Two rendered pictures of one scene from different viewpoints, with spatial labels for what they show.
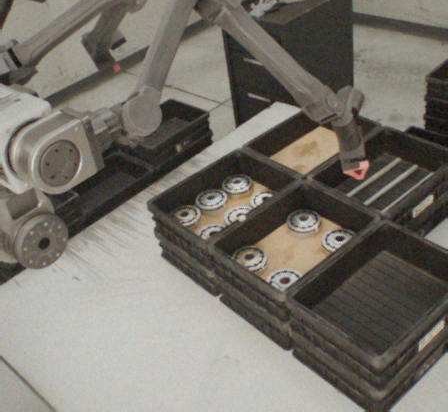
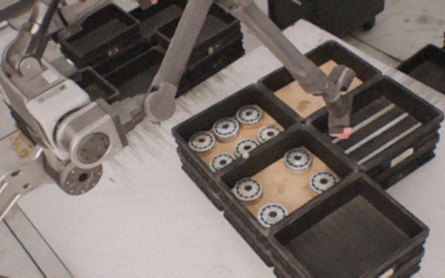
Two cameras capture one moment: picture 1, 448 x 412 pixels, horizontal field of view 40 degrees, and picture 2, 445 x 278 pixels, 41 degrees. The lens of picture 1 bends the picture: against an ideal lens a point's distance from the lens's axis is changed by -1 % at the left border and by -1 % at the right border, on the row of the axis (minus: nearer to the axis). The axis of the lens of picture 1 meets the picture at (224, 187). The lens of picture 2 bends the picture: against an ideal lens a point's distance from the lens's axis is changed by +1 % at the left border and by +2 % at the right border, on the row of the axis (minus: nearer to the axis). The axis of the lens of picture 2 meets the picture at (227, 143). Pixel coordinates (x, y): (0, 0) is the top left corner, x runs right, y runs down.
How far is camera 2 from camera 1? 0.48 m
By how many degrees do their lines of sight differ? 13
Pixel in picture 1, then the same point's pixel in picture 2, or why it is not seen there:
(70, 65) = not seen: outside the picture
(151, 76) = (170, 71)
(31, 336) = (72, 228)
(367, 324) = (331, 261)
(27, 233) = (69, 171)
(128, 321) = (149, 224)
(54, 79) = not seen: outside the picture
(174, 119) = (210, 17)
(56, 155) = (91, 143)
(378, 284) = (348, 226)
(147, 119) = (164, 110)
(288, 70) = (288, 56)
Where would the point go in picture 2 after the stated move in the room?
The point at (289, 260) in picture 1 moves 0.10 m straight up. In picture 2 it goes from (280, 193) to (279, 175)
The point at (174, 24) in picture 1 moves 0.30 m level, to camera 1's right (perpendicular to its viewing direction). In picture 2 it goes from (193, 23) to (307, 13)
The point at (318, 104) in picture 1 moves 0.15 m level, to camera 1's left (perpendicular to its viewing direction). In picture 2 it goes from (311, 85) to (260, 89)
